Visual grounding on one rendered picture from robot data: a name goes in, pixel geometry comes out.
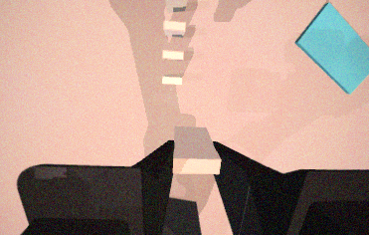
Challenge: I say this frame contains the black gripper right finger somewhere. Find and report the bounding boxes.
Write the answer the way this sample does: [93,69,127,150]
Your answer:
[213,141,369,235]

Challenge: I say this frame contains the beige domino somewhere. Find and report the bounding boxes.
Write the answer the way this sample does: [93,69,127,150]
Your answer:
[162,50,184,61]
[163,21,186,38]
[165,0,188,13]
[173,126,221,174]
[162,75,182,85]

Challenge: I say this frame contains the light blue flat rectangular block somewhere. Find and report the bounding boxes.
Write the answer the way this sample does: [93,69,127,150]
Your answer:
[295,2,369,95]

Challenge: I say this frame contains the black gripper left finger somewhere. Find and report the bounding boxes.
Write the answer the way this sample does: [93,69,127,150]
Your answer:
[16,140,175,235]

